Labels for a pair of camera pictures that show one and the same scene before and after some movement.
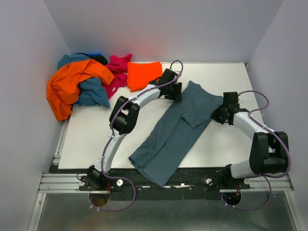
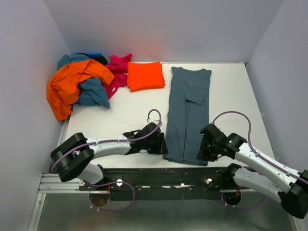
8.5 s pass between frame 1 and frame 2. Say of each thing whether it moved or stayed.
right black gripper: moved
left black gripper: moved
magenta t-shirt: stayed
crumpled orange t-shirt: stayed
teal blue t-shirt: stayed
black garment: stayed
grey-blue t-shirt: moved
